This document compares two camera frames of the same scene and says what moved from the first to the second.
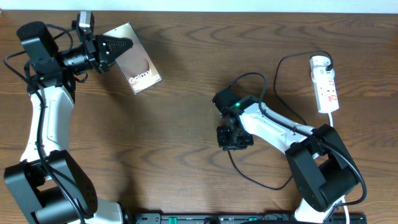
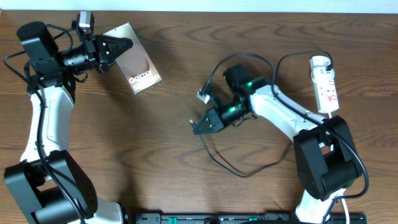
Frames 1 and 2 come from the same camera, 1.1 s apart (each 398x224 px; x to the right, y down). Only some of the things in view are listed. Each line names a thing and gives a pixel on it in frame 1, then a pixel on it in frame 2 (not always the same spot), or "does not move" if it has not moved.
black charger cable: x=255 y=181 → x=270 y=163
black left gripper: x=94 y=51 does not move
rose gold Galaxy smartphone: x=135 y=63 does not move
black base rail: x=242 y=218 does not move
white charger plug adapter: x=319 y=73 does not move
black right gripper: x=222 y=143 → x=216 y=122
